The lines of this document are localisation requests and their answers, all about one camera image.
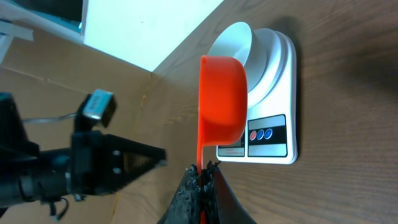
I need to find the white bowl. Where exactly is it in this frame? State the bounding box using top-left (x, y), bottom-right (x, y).
top-left (208, 22), bottom-right (267, 108)

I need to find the white digital kitchen scale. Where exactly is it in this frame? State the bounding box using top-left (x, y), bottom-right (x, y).
top-left (216, 28), bottom-right (298, 164)

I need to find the red measuring scoop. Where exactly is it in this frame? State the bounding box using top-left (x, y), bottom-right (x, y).
top-left (197, 55), bottom-right (248, 223)

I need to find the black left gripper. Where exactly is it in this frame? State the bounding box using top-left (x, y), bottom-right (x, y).
top-left (70, 131), bottom-right (166, 195)

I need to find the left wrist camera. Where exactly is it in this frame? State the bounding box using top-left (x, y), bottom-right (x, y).
top-left (73, 89), bottom-right (117, 133)

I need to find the cardboard box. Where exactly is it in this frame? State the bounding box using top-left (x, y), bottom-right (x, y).
top-left (0, 21), bottom-right (200, 224)

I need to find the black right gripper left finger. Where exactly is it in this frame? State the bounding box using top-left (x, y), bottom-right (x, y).
top-left (157, 164), bottom-right (201, 224)

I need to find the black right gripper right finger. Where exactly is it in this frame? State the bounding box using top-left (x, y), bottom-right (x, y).
top-left (205, 161), bottom-right (256, 224)

